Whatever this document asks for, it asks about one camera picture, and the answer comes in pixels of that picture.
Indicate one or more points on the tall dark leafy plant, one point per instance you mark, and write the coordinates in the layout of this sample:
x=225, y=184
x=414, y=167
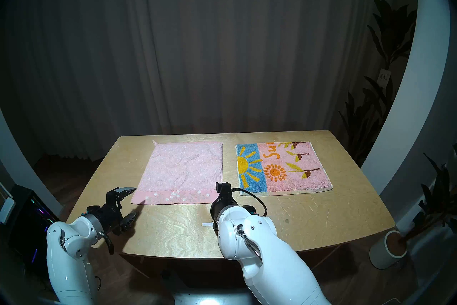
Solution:
x=371, y=122

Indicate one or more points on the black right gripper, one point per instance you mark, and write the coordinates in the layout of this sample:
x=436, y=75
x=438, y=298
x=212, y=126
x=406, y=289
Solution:
x=221, y=206

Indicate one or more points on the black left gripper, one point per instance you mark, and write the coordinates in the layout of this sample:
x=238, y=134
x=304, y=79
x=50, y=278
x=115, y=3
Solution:
x=109, y=218

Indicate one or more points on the dark plant in white pot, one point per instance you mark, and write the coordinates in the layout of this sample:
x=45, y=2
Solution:
x=433, y=200

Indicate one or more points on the grey pleated curtain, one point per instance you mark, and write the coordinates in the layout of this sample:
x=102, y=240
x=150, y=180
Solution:
x=214, y=40

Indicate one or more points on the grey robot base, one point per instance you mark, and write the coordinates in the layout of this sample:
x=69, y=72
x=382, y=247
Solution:
x=210, y=300

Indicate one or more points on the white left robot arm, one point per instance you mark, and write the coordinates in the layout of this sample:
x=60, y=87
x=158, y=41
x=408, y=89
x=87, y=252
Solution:
x=68, y=265

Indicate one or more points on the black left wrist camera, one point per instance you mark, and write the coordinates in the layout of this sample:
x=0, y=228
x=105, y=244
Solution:
x=94, y=209

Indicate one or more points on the small white box device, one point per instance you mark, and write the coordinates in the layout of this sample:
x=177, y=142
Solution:
x=6, y=210

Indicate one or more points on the sun and flower print towel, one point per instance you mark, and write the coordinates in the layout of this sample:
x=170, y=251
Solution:
x=303, y=172

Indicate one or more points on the white round plant pot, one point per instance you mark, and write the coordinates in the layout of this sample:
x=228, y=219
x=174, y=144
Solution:
x=383, y=258

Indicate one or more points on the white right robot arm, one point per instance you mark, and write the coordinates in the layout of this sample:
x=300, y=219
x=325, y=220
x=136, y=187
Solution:
x=271, y=265

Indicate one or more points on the plain pink towel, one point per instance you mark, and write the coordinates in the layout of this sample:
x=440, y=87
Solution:
x=182, y=172

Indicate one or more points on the black computer tower with lights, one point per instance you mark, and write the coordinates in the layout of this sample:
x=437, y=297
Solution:
x=32, y=222

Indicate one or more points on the white paper plant tag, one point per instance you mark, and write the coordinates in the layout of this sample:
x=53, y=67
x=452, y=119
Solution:
x=384, y=78

